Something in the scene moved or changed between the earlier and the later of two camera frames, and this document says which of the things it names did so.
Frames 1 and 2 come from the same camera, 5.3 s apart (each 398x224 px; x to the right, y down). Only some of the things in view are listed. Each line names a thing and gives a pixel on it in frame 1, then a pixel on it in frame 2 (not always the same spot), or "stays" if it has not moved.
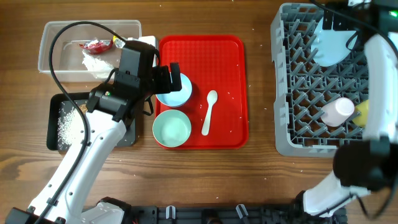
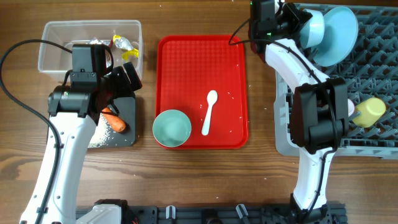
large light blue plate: x=329 y=46 stays
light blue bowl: x=177 y=98 → x=312 y=33
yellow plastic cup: x=361 y=114 stays
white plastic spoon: x=212 y=98 stays
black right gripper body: x=339 y=21 → x=289 y=22
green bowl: x=171 y=128 stays
